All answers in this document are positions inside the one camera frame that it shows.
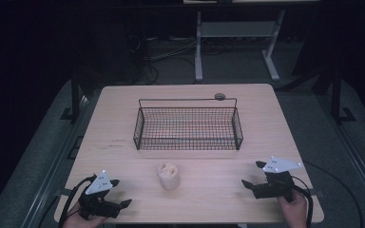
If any person's right hand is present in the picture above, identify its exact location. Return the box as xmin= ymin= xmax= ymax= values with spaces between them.
xmin=277 ymin=189 xmax=309 ymax=228

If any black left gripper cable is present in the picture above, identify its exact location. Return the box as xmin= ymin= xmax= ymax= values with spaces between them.
xmin=57 ymin=175 xmax=97 ymax=228

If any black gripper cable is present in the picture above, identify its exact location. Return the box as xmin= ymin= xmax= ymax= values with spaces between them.
xmin=57 ymin=175 xmax=97 ymax=228
xmin=290 ymin=175 xmax=315 ymax=228

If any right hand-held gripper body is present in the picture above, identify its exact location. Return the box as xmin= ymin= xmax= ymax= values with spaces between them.
xmin=251 ymin=156 xmax=303 ymax=203

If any black wire basket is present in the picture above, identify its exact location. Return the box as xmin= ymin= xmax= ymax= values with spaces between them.
xmin=132 ymin=97 xmax=244 ymax=151

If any black metal stand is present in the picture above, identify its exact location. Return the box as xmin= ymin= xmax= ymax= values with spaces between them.
xmin=60 ymin=73 xmax=88 ymax=124
xmin=329 ymin=66 xmax=357 ymax=125

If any person's left hand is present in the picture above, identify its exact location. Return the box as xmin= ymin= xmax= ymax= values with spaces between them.
xmin=62 ymin=202 xmax=109 ymax=228

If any thin black floor cable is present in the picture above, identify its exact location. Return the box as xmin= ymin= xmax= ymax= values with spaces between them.
xmin=303 ymin=161 xmax=364 ymax=228

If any bundle of floor cables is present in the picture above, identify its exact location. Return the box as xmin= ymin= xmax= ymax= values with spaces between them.
xmin=125 ymin=33 xmax=198 ymax=86

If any white metal desk frame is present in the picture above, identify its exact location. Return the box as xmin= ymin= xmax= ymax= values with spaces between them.
xmin=194 ymin=9 xmax=287 ymax=84

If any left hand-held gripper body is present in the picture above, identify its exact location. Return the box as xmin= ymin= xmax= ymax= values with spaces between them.
xmin=78 ymin=170 xmax=122 ymax=220

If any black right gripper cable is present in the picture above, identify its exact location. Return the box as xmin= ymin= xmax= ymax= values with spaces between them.
xmin=290 ymin=175 xmax=315 ymax=228

